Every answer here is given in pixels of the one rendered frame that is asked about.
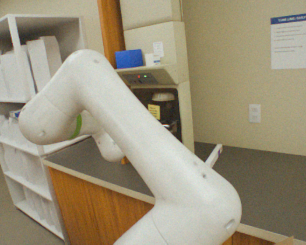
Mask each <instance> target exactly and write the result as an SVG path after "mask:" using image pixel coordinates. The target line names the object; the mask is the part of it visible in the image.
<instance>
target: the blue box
mask: <svg viewBox="0 0 306 245"><path fill-rule="evenodd" d="M115 56H116V61H117V68H118V69H126V68H135V67H141V66H143V62H142V53H141V49H135V50H125V51H117V52H115Z"/></svg>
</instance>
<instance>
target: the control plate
mask: <svg viewBox="0 0 306 245"><path fill-rule="evenodd" d="M122 76H123V77H124V78H125V79H126V80H127V81H128V82H129V83H130V84H155V83H158V81H156V79H155V78H154V77H153V75H152V74H150V73H140V74H130V75H122ZM138 76H140V77H138ZM144 76H146V77H144ZM138 80H140V81H141V82H142V83H140V82H139V81H138ZM151 80H152V81H151ZM131 81H132V82H131ZM134 81H136V83H135V82H134ZM147 81H148V82H147Z"/></svg>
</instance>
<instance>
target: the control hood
mask: <svg viewBox="0 0 306 245"><path fill-rule="evenodd" d="M115 72H116V73H117V74H118V76H119V77H120V78H121V79H122V80H123V81H124V82H125V83H126V84H127V85H172V84H178V69H177V64H176V63H175V64H161V65H157V66H139V67H135V68H126V69H115ZM130 74H152V75H153V77H154V78H155V79H156V81H158V83H155V84H130V83H129V82H128V81H127V80H126V79H125V78H124V77H123V76H122V75H130Z"/></svg>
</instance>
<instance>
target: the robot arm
mask: <svg viewBox="0 0 306 245"><path fill-rule="evenodd" d="M163 123H166V121H157V120H156V119H155V117H154V116H153V114H152V113H151V112H150V111H149V110H147V109H146V108H145V107H144V106H143V104H142V103H141V102H140V101H139V100H138V99H137V98H136V96H135V95H134V94H133V93H132V92H131V90H130V89H129V88H128V87H127V85H126V84H125V83H123V81H122V80H121V78H120V77H119V76H118V74H117V73H116V72H115V70H114V69H113V67H112V66H111V64H110V62H109V61H108V60H107V59H106V57H105V56H104V55H102V54H101V53H99V52H97V51H95V50H79V51H76V52H74V53H72V54H71V55H70V56H69V57H68V58H67V59H66V60H65V61H64V63H63V64H62V65H61V67H60V68H59V70H57V72H56V73H55V74H54V76H53V77H52V78H51V79H50V80H49V81H48V83H47V84H46V85H45V86H44V87H43V88H42V89H41V90H40V91H39V92H38V93H37V94H36V95H35V96H34V97H33V98H32V99H31V100H29V102H28V103H27V104H26V105H25V106H24V107H23V108H22V110H21V112H20V115H19V128H20V131H21V133H22V135H23V136H24V137H25V138H26V139H27V140H28V141H30V142H32V143H34V144H36V145H50V144H55V143H59V142H63V141H67V140H68V141H71V140H73V139H75V138H77V137H80V136H82V135H92V137H93V138H94V139H95V140H96V143H97V146H98V147H99V150H100V152H101V155H102V156H103V158H104V159H105V160H107V161H109V162H118V161H120V160H121V159H122V158H123V157H124V156H126V157H127V158H128V160H129V161H130V162H131V163H132V165H133V166H134V168H135V169H136V171H137V172H138V173H139V175H140V176H141V178H142V179H143V181H144V182H145V183H146V185H147V186H148V187H149V188H150V190H151V192H152V193H153V195H154V196H155V199H156V203H155V206H154V207H153V209H151V210H150V211H149V212H148V213H147V214H146V215H145V216H143V217H142V218H141V219H140V220H139V221H138V222H137V223H136V224H135V225H133V226H132V227H131V228H130V229H129V230H128V231H127V232H126V233H124V234H123V235H122V236H121V237H120V238H119V239H117V240H116V242H115V243H114V244H113V245H221V244H222V243H223V242H225V241H226V240H227V239H228V238H229V237H231V236H232V235H233V233H234V232H235V231H236V229H237V228H238V225H239V223H240V219H241V215H242V209H241V200H240V198H239V196H238V194H237V191H236V190H235V188H234V187H233V186H232V185H231V184H230V183H229V182H228V181H227V180H226V179H224V178H223V177H222V176H221V175H219V174H218V173H216V172H215V171H214V170H213V169H211V168H210V167H209V166H208V165H207V164H206V163H204V162H203V161H201V160H200V158H198V157H197V156H196V155H194V154H193V153H192V152H191V151H190V150H189V149H187V148H186V147H185V146H184V145H183V144H182V143H181V142H180V141H179V140H178V139H176V138H175V137H174V136H173V134H172V133H171V132H170V131H169V130H168V129H166V128H164V127H163V126H162V124H163Z"/></svg>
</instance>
